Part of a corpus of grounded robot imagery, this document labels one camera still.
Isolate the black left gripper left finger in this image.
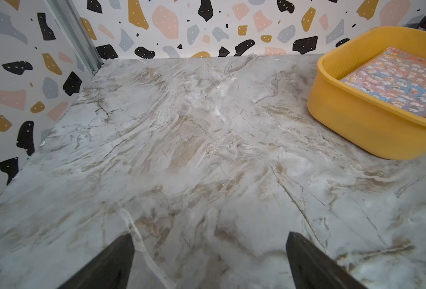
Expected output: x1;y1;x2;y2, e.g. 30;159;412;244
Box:
59;233;135;289

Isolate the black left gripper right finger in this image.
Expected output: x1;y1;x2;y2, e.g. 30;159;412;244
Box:
286;232;366;289

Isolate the yellow plastic storage box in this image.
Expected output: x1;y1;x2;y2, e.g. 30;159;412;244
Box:
307;26;426;160

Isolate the red blue cat sticker sheet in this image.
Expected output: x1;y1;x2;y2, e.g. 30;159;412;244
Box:
341;47;426;118

